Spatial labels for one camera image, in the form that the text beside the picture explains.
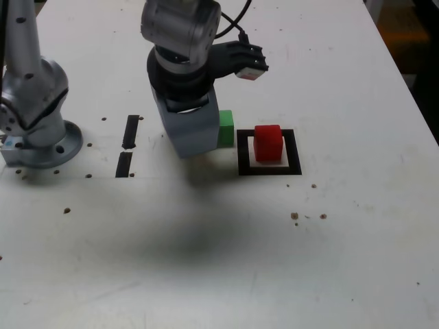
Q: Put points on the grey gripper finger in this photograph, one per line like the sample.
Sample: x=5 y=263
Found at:
x=195 y=133

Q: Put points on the green cube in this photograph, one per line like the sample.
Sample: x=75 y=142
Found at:
x=226 y=130

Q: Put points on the red cube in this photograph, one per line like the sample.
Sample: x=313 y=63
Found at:
x=269 y=144

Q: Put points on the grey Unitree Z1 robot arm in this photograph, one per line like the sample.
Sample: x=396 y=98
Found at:
x=37 y=99

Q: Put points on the black tape square outline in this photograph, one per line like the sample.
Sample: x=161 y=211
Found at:
x=269 y=171

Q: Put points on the black tape strip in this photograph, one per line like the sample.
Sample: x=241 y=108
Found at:
x=124 y=164

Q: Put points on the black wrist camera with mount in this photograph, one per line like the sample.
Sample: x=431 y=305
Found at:
x=236 y=56

